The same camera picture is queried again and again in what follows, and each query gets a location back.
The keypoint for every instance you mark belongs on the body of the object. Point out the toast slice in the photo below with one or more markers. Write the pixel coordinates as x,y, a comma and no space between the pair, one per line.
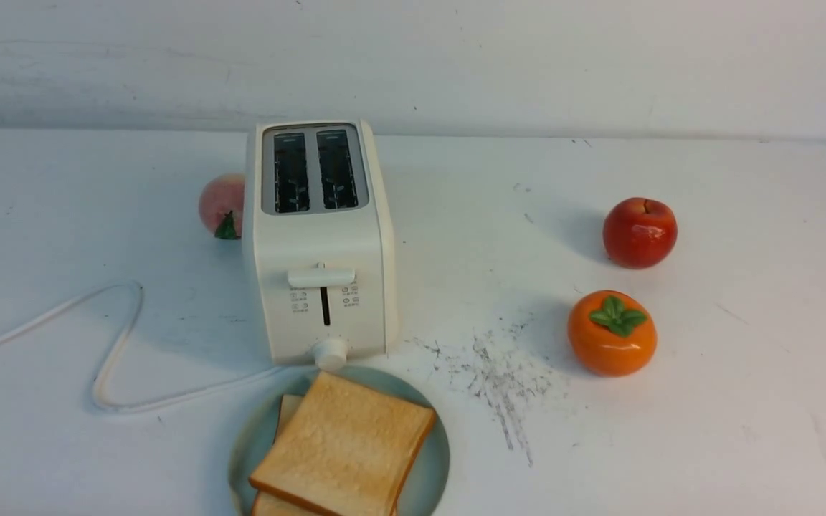
327,458
408,424

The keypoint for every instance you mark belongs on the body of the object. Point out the white two-slot toaster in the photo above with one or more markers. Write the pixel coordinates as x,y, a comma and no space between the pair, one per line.
318,243

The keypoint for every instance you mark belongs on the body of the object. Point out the pink peach with green leaf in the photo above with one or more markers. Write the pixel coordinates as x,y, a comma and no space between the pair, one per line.
221,204

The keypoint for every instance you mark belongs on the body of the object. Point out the orange persimmon with green leaf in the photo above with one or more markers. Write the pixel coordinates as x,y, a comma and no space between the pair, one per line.
611,334

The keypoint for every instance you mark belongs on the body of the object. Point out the light green round plate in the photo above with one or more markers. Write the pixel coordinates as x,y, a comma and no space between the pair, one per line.
423,488

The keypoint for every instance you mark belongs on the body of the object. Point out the red apple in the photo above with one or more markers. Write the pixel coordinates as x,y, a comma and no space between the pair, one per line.
638,233

